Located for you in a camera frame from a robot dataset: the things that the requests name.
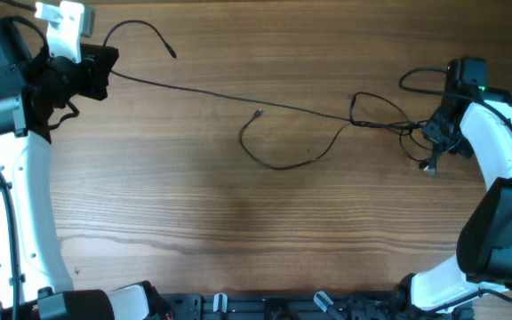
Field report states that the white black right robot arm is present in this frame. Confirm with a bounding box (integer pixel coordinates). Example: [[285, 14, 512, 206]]
[[404, 56, 512, 316]]

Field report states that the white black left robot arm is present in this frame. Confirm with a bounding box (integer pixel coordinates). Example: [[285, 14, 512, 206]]
[[0, 4, 151, 319]]

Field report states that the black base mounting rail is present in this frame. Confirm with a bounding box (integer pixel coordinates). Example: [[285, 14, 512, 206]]
[[150, 292, 475, 320]]

